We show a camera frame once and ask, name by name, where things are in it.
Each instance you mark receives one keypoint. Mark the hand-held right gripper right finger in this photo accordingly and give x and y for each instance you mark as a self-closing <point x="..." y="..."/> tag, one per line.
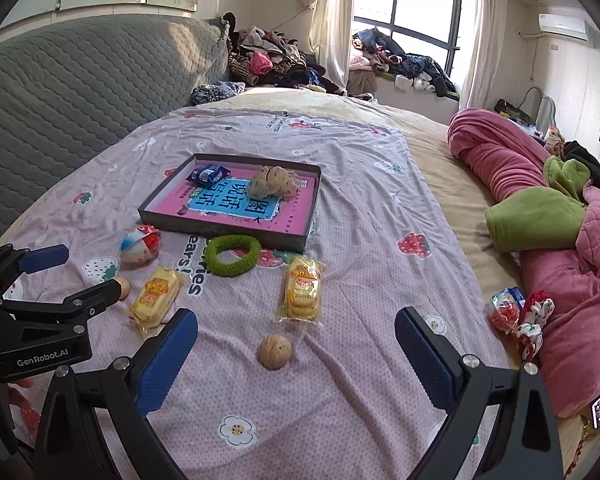
<point x="425" y="355"/>

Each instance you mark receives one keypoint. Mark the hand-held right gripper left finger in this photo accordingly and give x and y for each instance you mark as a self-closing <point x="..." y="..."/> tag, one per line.
<point x="167" y="360"/>

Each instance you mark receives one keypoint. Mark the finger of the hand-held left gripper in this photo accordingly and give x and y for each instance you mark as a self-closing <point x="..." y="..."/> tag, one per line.
<point x="87" y="300"/>
<point x="45" y="257"/>

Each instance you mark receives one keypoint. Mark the walnut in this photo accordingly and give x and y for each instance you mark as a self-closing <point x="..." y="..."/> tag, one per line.
<point x="124" y="287"/>
<point x="275" y="352"/>

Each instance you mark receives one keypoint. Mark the yellow rice cracker packet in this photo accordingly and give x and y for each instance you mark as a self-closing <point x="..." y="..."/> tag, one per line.
<point x="302" y="290"/>
<point x="155" y="297"/>

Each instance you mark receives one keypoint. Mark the egg-shaped snack packet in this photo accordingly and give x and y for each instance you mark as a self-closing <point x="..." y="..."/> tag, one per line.
<point x="140" y="246"/>

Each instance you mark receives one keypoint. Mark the green fuzzy scrunchie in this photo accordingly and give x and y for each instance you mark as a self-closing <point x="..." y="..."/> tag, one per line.
<point x="217" y="262"/>

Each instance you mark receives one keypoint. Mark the shallow grey box tray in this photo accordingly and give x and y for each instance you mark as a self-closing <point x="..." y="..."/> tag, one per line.
<point x="300" y="230"/>

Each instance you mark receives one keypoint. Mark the person's left hand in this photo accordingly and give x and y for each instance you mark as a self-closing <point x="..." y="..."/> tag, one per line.
<point x="19" y="394"/>

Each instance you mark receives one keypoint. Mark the red and blue snack packet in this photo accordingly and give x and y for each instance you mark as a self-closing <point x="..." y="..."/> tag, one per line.
<point x="505" y="312"/>

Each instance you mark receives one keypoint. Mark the pink strawberry print sheet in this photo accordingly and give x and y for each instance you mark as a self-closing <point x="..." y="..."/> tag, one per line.
<point x="360" y="285"/>

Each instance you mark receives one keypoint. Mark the red and white scrunchie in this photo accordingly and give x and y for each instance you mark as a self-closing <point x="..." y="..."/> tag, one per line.
<point x="535" y="320"/>

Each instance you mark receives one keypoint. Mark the grey quilted headboard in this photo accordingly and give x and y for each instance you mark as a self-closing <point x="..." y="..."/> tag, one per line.
<point x="80" y="90"/>

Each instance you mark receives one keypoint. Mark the green fleece blanket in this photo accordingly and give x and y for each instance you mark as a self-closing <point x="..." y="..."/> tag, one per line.
<point x="535" y="220"/>

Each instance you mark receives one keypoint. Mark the beige dotted scrunchie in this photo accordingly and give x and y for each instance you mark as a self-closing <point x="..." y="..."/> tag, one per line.
<point x="272" y="182"/>

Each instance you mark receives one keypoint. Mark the pink quilt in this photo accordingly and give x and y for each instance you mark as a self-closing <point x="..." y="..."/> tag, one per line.
<point x="500" y="155"/>

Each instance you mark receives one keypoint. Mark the dark floral cloth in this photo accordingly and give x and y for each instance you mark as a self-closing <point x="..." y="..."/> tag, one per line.
<point x="215" y="92"/>

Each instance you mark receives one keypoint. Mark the black garment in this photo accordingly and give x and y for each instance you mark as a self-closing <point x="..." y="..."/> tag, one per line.
<point x="587" y="155"/>

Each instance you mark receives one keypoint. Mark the cluttered side table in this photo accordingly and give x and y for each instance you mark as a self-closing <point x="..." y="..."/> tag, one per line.
<point x="512" y="112"/>

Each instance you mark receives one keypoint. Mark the clothes pile on windowsill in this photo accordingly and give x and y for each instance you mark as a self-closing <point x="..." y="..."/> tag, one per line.
<point x="405" y="65"/>

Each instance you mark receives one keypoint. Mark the pile of mixed clothes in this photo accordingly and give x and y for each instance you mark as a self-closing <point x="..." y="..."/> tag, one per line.
<point x="280" y="60"/>

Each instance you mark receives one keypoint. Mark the white curtain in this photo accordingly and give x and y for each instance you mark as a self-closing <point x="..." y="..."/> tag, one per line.
<point x="485" y="35"/>
<point x="327" y="10"/>

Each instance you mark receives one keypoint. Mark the black framed window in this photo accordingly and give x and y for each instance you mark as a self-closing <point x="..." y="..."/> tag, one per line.
<point x="420" y="5"/>

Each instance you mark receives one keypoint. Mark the white air conditioner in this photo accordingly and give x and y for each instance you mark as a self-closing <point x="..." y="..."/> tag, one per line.
<point x="565" y="27"/>

